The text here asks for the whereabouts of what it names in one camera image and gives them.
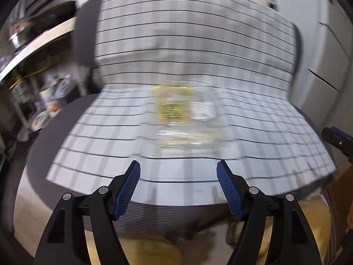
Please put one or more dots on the person's yellow fleece clothing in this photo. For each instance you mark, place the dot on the person's yellow fleece clothing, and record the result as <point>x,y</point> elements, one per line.
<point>154,251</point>

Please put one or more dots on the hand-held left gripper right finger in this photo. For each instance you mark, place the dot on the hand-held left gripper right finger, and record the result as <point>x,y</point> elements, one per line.
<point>229,190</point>

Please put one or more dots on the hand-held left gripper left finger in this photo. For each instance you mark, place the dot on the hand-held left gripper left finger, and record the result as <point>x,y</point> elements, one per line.
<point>128,190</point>

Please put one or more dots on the steel pot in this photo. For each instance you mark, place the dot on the steel pot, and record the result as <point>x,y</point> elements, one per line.
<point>20,34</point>

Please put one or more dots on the grey refrigerator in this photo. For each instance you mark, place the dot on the grey refrigerator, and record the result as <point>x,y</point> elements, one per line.
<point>331,47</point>

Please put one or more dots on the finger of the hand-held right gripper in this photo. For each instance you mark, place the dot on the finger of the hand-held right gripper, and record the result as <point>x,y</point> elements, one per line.
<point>335,138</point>

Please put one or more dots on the clear plastic container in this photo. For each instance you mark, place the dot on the clear plastic container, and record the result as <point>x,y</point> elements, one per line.
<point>187,121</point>

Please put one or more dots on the grey checked cloth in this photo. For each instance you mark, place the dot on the grey checked cloth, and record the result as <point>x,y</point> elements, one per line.
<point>193,47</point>

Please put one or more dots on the steel kitchen rack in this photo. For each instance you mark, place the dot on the steel kitchen rack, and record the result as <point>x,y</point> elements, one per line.
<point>33,49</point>

